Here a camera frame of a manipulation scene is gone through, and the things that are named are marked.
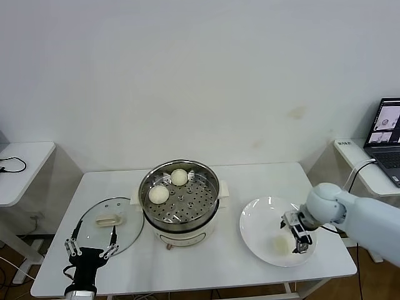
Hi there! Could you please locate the white laptop cable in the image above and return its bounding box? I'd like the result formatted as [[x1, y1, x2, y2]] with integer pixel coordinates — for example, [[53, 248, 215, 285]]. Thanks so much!
[[342, 158, 377, 190]]

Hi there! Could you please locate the white side desk with cable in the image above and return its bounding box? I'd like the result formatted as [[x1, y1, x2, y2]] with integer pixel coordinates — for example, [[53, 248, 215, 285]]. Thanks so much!
[[0, 141, 57, 284]]

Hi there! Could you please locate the grey open laptop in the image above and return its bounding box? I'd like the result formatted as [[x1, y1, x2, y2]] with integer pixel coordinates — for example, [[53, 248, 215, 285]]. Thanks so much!
[[363, 98, 400, 189]]

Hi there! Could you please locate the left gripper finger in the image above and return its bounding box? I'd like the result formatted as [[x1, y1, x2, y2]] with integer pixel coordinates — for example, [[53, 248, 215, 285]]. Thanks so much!
[[99, 225, 121, 259], [64, 220, 84, 257]]

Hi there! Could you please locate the black cable with adapter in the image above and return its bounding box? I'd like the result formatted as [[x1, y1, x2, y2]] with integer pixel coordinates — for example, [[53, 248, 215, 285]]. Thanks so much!
[[343, 161, 376, 300]]

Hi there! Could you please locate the perforated steel steamer basket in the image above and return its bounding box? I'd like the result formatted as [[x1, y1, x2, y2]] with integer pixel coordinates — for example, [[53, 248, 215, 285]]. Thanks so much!
[[130, 159, 231, 223]]

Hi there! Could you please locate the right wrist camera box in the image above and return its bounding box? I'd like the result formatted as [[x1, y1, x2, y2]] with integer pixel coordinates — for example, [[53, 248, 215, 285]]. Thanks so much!
[[291, 224, 306, 241]]

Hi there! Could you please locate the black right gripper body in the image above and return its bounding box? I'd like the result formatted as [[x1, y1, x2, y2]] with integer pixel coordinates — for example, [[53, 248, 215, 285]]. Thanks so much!
[[297, 209, 320, 233]]

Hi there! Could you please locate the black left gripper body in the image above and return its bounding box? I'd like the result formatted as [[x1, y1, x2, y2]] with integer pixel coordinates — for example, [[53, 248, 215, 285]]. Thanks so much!
[[64, 246, 106, 291]]

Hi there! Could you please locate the round glass pot lid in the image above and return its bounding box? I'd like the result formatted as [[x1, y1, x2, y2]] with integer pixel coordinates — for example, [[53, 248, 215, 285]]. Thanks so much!
[[74, 196, 146, 259]]

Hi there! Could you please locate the white steamed baozi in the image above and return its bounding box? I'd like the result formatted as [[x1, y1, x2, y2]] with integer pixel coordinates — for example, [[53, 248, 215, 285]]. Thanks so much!
[[148, 185, 170, 204], [170, 168, 189, 186], [270, 234, 291, 256]]

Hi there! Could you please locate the black looped cable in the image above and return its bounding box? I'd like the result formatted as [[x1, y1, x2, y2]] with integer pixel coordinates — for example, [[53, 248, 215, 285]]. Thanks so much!
[[0, 156, 28, 174]]

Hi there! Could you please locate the cream electric cooking pot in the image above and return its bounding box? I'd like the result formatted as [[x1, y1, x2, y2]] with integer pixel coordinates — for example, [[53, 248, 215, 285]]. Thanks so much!
[[137, 197, 229, 251]]

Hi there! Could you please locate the white side desk with laptop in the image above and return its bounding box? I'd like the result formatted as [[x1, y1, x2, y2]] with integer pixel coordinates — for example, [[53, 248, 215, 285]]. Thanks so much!
[[331, 139, 400, 263]]

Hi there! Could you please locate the round white plate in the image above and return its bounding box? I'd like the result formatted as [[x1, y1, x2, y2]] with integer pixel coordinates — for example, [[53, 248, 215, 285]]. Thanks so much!
[[239, 196, 318, 268]]

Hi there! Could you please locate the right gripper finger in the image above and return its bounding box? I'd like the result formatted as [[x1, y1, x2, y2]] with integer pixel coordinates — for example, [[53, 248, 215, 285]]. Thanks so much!
[[292, 238, 314, 254], [279, 211, 299, 231]]

